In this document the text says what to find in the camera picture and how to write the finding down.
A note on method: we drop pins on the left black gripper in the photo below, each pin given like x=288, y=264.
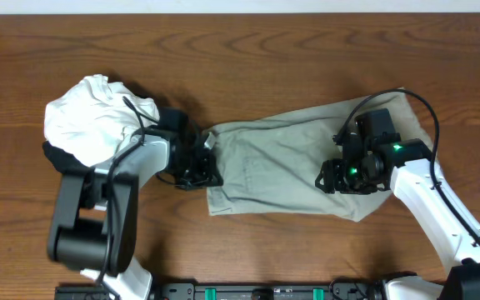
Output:
x=201, y=167

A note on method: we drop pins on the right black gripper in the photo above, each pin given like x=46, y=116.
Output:
x=332, y=169

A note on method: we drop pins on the khaki green shorts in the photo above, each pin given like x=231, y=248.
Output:
x=270, y=165

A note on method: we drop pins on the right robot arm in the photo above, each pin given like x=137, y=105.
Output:
x=407, y=170

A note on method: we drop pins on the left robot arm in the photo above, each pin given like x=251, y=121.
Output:
x=95, y=220

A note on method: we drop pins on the white crumpled garment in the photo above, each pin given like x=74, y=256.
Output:
x=95, y=118

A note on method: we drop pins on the black garment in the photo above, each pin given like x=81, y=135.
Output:
x=62, y=161

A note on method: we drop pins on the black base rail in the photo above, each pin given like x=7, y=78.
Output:
x=335, y=290

